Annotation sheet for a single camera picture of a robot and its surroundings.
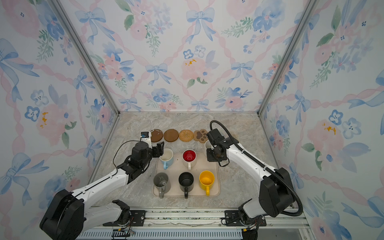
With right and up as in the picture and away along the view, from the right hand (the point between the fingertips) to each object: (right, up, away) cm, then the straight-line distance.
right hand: (211, 156), depth 85 cm
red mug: (-13, -2, +8) cm, 16 cm away
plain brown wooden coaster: (-27, +11, +22) cm, 36 cm away
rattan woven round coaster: (-16, +11, +21) cm, 29 cm away
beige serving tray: (-20, -7, +6) cm, 22 cm away
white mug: (-2, +6, +1) cm, 7 cm away
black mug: (-15, -14, 0) cm, 20 cm away
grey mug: (-29, -14, -1) cm, 32 cm away
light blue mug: (-27, -3, +8) cm, 28 cm away
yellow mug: (-3, -13, 0) cm, 14 cm away
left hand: (-30, +8, -1) cm, 31 cm away
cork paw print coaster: (-5, +11, +22) cm, 25 cm away
